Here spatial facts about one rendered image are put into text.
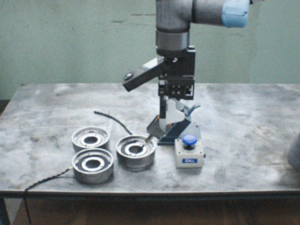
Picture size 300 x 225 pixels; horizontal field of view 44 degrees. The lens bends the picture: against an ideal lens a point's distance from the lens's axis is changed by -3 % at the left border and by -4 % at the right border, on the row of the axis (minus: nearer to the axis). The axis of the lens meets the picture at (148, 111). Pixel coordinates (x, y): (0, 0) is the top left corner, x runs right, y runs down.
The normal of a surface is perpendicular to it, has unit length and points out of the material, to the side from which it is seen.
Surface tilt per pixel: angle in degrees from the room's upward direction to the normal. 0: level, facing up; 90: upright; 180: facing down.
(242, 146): 0
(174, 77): 0
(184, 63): 90
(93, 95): 0
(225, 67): 90
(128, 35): 90
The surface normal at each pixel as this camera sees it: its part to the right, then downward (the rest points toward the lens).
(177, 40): 0.15, 0.49
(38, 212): 0.00, -0.86
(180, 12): -0.29, 0.64
